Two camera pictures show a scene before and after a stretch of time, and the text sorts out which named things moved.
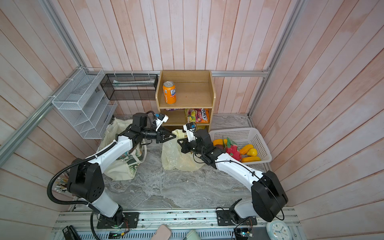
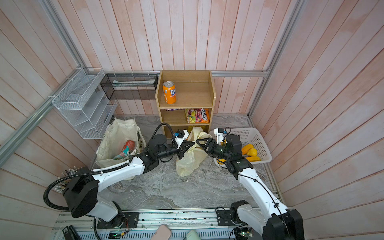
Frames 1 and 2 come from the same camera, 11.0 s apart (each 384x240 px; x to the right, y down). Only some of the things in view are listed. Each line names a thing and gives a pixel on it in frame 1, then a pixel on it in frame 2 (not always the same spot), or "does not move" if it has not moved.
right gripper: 188,146 → 210,143
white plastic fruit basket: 242,137 does not move
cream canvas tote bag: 126,166 does not move
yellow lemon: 252,152 does not move
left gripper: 161,135 → 183,148
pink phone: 163,232 does not move
